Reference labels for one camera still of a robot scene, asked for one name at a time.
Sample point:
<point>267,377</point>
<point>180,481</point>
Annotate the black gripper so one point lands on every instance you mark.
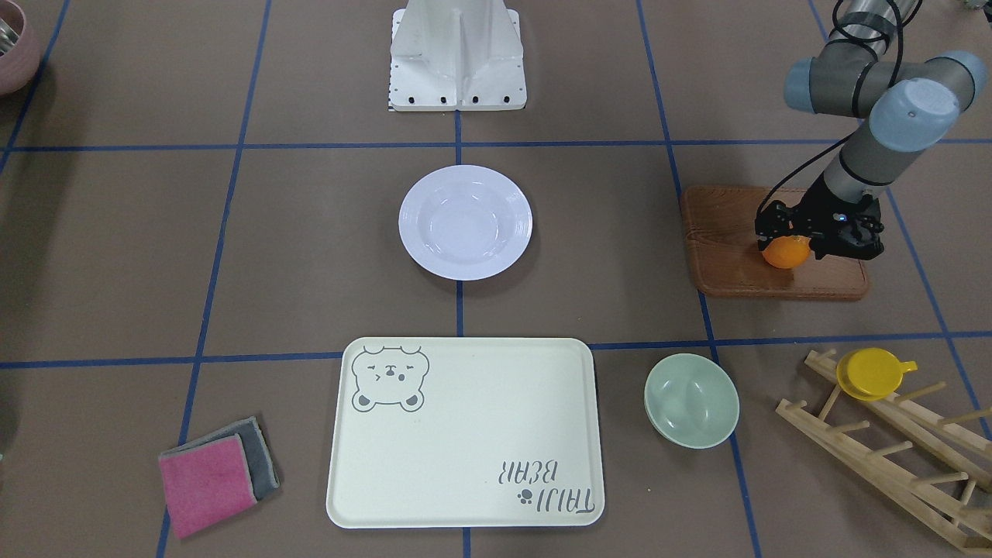
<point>808,216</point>

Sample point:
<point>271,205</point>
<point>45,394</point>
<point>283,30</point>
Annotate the orange fruit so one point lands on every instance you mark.
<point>787,252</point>

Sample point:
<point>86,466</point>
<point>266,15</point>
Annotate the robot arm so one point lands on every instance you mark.
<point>903,109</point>

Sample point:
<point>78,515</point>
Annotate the cream bear tray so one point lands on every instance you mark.
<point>436,433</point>

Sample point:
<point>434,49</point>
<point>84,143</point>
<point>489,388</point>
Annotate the wooden cutting board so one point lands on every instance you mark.
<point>724,259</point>

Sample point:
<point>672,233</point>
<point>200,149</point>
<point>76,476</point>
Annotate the yellow mug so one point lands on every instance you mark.
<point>872,373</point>

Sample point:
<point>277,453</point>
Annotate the green bowl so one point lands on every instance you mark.
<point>691,401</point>

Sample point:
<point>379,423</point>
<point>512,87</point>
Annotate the wooden drying rack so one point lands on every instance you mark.
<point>939,472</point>

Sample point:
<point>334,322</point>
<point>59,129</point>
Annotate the white round plate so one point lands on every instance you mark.
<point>465,222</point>

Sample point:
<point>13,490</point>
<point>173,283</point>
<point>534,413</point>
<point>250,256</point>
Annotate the grey cloth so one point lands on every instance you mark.
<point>261,466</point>

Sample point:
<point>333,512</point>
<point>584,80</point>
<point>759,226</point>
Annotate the pink cloth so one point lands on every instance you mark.
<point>207,484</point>

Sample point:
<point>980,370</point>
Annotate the pink bowl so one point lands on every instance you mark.
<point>21,53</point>

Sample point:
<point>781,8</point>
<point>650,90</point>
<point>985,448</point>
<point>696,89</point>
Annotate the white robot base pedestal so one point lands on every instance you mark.
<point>456,56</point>

